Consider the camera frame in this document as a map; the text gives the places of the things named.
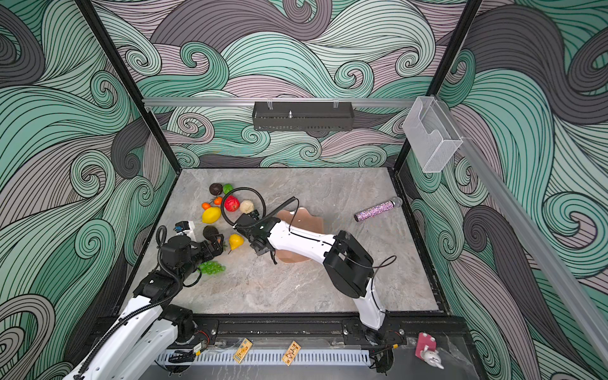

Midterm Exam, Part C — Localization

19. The green fake grape bunch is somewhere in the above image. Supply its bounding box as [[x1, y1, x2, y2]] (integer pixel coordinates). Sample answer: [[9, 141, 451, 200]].
[[198, 261, 226, 276]]

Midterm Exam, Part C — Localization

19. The dark fake avocado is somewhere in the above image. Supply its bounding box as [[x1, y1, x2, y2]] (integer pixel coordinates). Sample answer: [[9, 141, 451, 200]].
[[203, 226, 220, 242]]

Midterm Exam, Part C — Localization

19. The black wall tray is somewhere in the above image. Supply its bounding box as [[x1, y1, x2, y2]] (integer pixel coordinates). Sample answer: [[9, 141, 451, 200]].
[[252, 102, 355, 133]]

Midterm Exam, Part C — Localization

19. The aluminium back rail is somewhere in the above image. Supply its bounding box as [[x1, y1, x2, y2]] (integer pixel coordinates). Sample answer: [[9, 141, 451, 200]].
[[142, 97, 415, 109]]

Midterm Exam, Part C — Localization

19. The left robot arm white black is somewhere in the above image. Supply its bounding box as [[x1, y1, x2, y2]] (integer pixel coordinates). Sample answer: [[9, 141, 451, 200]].
[[66, 222, 226, 379]]

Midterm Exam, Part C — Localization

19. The pink scalloped fruit bowl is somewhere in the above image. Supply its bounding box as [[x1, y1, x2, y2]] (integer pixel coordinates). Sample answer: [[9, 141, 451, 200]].
[[269, 207, 332, 264]]

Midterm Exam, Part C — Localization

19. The black corner frame post left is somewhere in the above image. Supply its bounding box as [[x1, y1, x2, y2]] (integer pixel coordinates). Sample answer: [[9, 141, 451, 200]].
[[74, 0, 181, 176]]

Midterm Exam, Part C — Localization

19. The aluminium rail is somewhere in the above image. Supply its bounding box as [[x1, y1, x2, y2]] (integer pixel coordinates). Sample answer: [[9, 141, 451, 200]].
[[142, 97, 415, 109], [436, 98, 607, 364]]

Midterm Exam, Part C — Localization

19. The aluminium right rail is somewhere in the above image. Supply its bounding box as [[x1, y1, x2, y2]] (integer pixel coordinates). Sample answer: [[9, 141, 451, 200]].
[[436, 98, 607, 364]]

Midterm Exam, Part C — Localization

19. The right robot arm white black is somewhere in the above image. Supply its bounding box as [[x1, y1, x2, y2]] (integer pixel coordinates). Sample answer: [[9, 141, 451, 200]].
[[220, 187, 397, 331]]

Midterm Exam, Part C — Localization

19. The purple glitter tube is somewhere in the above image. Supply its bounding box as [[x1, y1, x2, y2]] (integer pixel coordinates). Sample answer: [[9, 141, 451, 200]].
[[353, 196, 403, 223]]

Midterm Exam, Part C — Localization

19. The black corner frame post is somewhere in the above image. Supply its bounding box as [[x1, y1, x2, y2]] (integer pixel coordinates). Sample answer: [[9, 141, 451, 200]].
[[74, 0, 181, 176], [394, 1, 482, 173]]

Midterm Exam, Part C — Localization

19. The small yellow fake pear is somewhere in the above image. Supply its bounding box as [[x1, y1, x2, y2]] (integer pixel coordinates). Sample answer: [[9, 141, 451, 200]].
[[229, 234, 245, 251]]

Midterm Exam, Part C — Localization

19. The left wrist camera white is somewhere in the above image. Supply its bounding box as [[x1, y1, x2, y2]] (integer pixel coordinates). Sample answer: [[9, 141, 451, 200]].
[[174, 221, 196, 242]]

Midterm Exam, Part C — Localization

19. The pink white plush toy right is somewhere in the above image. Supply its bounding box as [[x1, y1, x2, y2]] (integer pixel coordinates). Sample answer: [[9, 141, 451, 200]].
[[415, 332, 444, 370]]

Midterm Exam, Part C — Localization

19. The yellow fake lemon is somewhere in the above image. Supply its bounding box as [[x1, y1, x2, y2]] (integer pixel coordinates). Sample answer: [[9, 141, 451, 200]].
[[201, 207, 222, 224]]

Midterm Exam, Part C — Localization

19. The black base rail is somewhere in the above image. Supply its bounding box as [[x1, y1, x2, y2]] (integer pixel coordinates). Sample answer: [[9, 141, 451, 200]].
[[168, 311, 469, 350]]

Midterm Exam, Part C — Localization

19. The red fake apple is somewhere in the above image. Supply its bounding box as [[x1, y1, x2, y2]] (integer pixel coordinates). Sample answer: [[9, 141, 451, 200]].
[[223, 196, 241, 212]]

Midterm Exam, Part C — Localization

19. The white slotted cable duct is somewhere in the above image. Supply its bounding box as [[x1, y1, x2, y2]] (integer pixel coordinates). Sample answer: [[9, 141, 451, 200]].
[[180, 348, 371, 367]]

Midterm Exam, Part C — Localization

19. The yellow tag right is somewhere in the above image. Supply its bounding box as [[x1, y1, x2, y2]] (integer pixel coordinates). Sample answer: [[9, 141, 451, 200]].
[[282, 340, 301, 366]]

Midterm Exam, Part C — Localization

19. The yellow tag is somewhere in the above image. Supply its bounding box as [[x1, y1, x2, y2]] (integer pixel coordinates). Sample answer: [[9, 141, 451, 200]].
[[282, 340, 301, 366], [233, 338, 253, 364]]

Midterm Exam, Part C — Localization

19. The yellow tag left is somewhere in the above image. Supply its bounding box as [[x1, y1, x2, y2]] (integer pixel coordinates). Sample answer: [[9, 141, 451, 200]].
[[233, 338, 253, 364]]

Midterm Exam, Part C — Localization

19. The clear acrylic wall box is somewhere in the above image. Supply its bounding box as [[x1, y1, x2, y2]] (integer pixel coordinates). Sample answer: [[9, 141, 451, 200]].
[[403, 96, 462, 174]]

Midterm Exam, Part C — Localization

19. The black corner frame post right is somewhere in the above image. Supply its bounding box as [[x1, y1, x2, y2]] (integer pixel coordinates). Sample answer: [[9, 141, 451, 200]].
[[394, 1, 482, 173]]

